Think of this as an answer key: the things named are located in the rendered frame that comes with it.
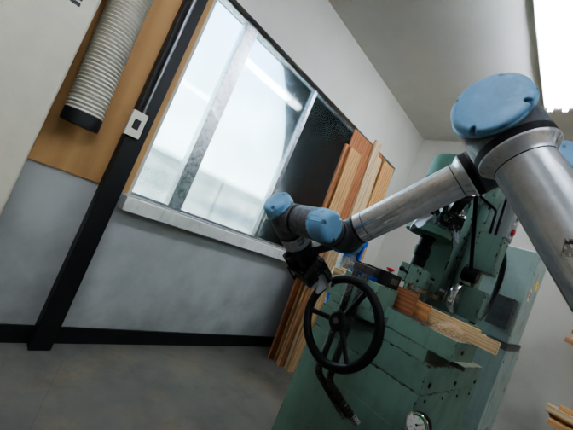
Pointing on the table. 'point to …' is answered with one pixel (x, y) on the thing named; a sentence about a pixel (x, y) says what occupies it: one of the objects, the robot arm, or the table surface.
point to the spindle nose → (421, 252)
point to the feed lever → (471, 252)
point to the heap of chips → (449, 330)
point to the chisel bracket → (418, 276)
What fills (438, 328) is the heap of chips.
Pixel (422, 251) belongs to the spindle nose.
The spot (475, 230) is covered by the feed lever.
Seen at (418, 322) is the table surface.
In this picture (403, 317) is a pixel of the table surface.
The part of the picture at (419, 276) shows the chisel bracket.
